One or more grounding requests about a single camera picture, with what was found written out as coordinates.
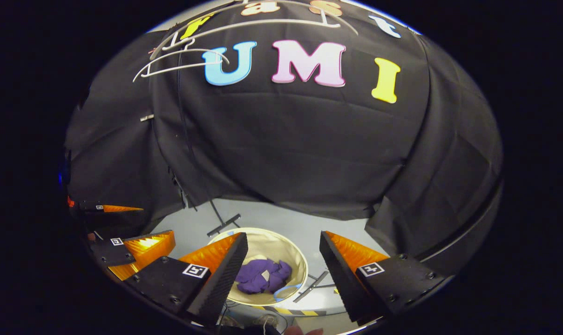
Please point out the yellow black floor tape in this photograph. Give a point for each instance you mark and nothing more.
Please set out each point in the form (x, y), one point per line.
(286, 311)

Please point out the purple knit shirt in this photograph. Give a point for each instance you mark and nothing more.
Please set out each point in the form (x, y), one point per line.
(262, 277)

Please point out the cream round laundry hamper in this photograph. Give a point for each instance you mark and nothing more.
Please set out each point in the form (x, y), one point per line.
(290, 253)

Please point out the black backdrop cloth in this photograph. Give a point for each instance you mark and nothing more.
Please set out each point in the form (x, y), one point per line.
(286, 149)

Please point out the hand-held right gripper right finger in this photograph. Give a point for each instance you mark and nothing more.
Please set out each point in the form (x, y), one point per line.
(337, 279)

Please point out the white plastic hanger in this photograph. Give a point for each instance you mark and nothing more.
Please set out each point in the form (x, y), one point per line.
(262, 22)
(169, 55)

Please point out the silver cloth clip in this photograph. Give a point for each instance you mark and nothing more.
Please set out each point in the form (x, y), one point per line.
(146, 117)

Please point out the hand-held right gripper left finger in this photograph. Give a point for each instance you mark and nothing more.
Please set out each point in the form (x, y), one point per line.
(220, 279)

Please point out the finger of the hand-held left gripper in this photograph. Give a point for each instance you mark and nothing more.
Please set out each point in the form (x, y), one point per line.
(109, 251)
(92, 207)

